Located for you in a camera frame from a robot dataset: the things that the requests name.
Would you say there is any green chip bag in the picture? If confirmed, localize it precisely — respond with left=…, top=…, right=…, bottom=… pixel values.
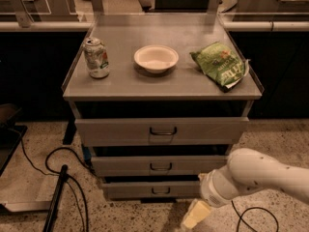
left=190, top=42, right=249, bottom=93

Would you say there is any white green soda can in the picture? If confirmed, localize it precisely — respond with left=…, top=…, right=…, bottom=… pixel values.
left=83, top=37, right=109, bottom=78

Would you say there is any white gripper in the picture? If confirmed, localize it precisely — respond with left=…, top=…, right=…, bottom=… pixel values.
left=181, top=166, right=239, bottom=230

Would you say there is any grey drawer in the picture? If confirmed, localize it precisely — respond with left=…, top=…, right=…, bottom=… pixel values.
left=75, top=117, right=248, bottom=147
left=92, top=156, right=226, bottom=177
left=102, top=181, right=200, bottom=199

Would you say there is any black tray at left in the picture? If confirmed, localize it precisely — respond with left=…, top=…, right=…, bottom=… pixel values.
left=0, top=126, right=27, bottom=176

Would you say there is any white paper bowl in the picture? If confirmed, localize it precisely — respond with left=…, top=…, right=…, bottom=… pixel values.
left=134, top=44, right=179, bottom=73

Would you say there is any black cable right floor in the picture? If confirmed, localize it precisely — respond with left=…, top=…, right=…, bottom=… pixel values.
left=231, top=200, right=280, bottom=232

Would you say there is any black pole on floor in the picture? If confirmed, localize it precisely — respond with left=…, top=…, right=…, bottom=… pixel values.
left=43, top=164, right=68, bottom=232

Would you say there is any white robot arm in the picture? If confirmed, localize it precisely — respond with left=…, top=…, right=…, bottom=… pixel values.
left=181, top=148, right=309, bottom=232

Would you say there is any white horizontal rail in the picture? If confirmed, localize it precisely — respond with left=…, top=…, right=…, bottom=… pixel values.
left=0, top=21, right=309, bottom=32

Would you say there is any black cable left floor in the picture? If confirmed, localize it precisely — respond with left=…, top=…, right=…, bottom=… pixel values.
left=19, top=137, right=95, bottom=232

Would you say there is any grey metal drawer cabinet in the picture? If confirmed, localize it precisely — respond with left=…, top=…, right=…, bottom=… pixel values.
left=61, top=13, right=265, bottom=205

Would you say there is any black cable floor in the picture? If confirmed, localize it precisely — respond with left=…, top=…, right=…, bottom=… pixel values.
left=19, top=137, right=95, bottom=232
left=231, top=200, right=280, bottom=232

